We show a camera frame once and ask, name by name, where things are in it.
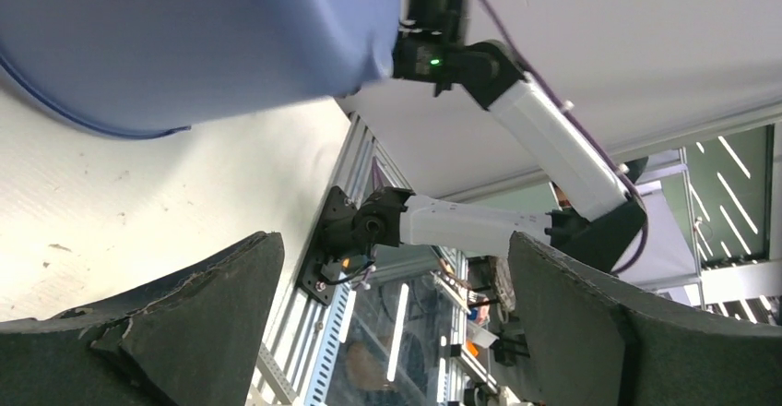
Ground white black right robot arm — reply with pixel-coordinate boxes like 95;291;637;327
295;0;648;305

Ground large blue plastic bucket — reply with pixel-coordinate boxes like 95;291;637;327
1;0;401;139

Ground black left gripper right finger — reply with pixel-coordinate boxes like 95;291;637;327
508;233;781;405

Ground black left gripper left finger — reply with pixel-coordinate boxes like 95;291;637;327
1;232;284;405

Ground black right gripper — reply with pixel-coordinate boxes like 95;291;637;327
393;0;468;95

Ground aluminium front rail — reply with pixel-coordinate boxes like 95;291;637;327
246;113;409;405

